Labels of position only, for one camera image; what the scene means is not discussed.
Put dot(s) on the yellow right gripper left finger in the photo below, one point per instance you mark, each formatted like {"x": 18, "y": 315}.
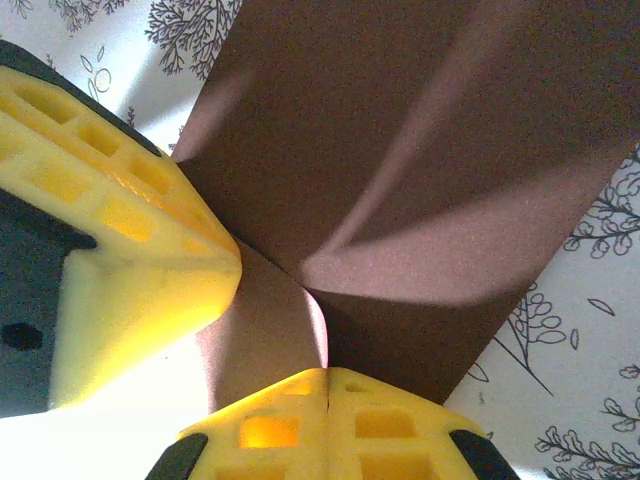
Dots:
{"x": 270, "y": 435}

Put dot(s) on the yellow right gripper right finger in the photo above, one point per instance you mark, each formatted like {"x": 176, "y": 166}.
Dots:
{"x": 390, "y": 435}

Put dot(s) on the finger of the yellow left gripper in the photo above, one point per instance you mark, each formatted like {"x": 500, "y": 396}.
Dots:
{"x": 100, "y": 175}
{"x": 140, "y": 315}

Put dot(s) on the floral patterned table cover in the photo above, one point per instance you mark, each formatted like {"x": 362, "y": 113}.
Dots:
{"x": 575, "y": 350}

